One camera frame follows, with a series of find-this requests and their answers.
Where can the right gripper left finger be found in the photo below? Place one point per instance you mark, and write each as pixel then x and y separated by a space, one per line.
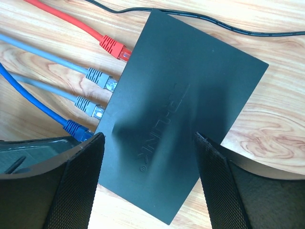
pixel 56 193

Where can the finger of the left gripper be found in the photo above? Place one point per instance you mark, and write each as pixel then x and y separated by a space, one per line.
pixel 34 151

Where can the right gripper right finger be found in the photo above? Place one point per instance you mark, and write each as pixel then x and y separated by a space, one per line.
pixel 241 193

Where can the black network switch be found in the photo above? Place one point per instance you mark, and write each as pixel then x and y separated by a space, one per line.
pixel 178 81

